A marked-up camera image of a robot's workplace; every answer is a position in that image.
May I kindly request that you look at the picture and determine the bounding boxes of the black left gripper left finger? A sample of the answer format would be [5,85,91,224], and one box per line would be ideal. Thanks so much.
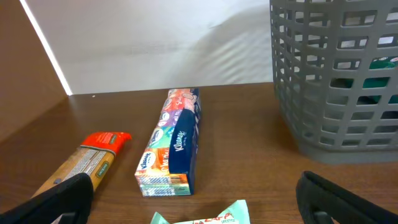
[1,173,94,224]

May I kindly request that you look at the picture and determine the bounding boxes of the orange spaghetti pasta package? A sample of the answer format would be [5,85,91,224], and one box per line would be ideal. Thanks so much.
[34,132,132,196]

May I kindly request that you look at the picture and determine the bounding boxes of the mint green snack wrapper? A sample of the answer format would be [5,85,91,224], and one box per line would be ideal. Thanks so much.
[150,199,251,224]

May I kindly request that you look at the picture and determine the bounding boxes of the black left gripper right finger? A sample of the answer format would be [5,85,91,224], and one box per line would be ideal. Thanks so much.
[296,171,397,224]

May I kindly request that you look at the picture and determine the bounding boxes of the grey plastic basket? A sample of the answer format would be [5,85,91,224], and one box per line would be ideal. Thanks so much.
[270,0,397,164]

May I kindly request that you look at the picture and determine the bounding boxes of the Kleenex tissue multipack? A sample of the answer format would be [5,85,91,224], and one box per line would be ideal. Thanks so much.
[134,88,201,197]

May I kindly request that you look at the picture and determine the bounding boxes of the green snack bag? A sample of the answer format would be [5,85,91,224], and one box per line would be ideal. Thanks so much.
[330,56,397,105]

